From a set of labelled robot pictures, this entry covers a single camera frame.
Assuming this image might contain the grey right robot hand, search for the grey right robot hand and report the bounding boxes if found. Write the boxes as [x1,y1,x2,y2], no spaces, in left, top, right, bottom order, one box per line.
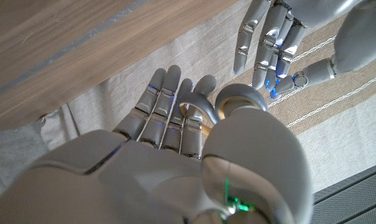
[0,64,315,224]

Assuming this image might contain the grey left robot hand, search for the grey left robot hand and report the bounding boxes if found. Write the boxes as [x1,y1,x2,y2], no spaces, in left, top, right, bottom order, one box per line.
[233,0,376,100]

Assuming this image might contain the scissors with yellow grey handles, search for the scissors with yellow grey handles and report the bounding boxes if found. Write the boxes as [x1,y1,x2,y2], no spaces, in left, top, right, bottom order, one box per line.
[177,83,269,137]

